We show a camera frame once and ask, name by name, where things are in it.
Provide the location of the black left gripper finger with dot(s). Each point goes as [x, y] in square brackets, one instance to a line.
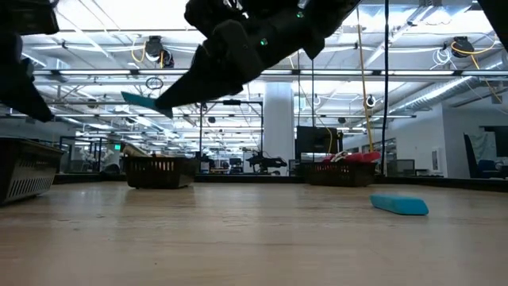
[20, 91]

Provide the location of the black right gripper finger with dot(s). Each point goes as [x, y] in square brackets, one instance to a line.
[198, 89]

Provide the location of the blue eraser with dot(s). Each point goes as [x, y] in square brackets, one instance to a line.
[139, 100]
[399, 205]

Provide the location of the black slotted plastic basket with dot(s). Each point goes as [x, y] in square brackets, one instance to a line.
[337, 175]
[28, 175]
[158, 175]

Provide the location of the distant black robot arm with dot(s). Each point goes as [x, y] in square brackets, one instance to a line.
[264, 162]

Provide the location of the white column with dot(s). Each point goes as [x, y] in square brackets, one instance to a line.
[279, 127]

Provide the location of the black screen panel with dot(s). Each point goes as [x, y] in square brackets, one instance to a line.
[317, 141]

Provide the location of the blue chair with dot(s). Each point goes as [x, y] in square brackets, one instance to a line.
[488, 167]

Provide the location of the distant black rig frame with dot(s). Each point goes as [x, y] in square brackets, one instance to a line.
[231, 102]

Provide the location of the black aluminium rig frame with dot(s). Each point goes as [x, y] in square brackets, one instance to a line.
[436, 183]

